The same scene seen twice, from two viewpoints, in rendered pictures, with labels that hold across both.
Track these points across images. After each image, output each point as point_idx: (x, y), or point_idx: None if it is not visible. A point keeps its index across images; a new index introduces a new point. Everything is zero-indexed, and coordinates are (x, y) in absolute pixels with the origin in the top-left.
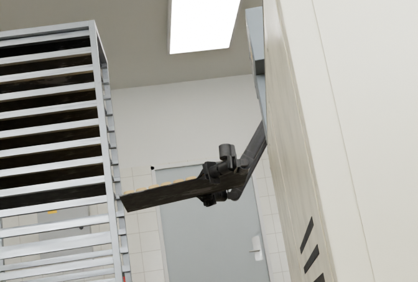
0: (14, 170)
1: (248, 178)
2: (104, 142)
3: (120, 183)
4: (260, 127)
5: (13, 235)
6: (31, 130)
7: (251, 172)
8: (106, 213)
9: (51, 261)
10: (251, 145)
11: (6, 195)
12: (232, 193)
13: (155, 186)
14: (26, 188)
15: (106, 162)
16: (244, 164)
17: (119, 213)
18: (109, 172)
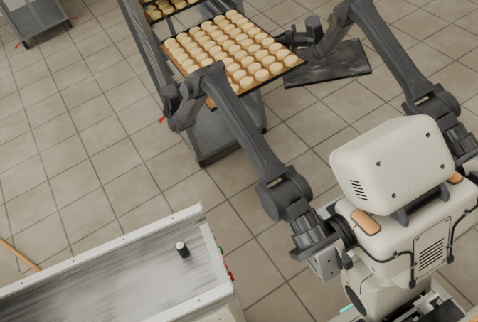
0: None
1: (329, 50)
2: None
3: None
4: (182, 103)
5: (135, 22)
6: None
7: (331, 46)
8: None
9: (213, 9)
10: (178, 114)
11: None
12: (313, 54)
13: (173, 56)
14: None
15: (136, 15)
16: (170, 129)
17: (234, 3)
18: (141, 25)
